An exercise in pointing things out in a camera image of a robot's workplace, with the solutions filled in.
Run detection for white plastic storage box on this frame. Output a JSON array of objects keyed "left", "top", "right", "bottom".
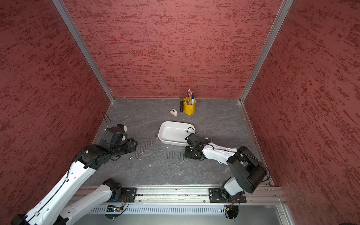
[{"left": 157, "top": 121, "right": 195, "bottom": 147}]

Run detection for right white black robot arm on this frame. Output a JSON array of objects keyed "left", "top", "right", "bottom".
[{"left": 185, "top": 142, "right": 270, "bottom": 202}]

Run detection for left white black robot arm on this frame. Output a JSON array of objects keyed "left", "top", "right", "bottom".
[{"left": 11, "top": 138, "right": 138, "bottom": 225}]

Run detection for yellow pen holder cup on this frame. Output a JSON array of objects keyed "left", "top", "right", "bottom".
[{"left": 183, "top": 98, "right": 197, "bottom": 115}]

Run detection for pens in yellow cup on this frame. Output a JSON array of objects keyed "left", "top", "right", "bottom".
[{"left": 187, "top": 89, "right": 195, "bottom": 106}]

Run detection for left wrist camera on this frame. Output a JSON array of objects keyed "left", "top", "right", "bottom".
[{"left": 99, "top": 124, "right": 128, "bottom": 151}]

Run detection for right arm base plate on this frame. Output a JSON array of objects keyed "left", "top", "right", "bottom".
[{"left": 208, "top": 187, "right": 247, "bottom": 203}]

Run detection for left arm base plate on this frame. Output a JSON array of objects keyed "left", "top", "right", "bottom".
[{"left": 110, "top": 187, "right": 137, "bottom": 203}]

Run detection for aluminium front rail frame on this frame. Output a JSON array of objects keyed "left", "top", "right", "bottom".
[{"left": 89, "top": 185, "right": 295, "bottom": 225}]

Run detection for left aluminium corner post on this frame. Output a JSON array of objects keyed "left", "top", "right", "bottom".
[{"left": 52, "top": 0, "right": 115, "bottom": 103}]

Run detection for aluminium corner post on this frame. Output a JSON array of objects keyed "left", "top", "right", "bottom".
[
  {"left": 240, "top": 0, "right": 293, "bottom": 105},
  {"left": 52, "top": 0, "right": 115, "bottom": 103}
]

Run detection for right aluminium corner post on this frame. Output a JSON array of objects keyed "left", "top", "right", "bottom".
[{"left": 240, "top": 0, "right": 293, "bottom": 105}]

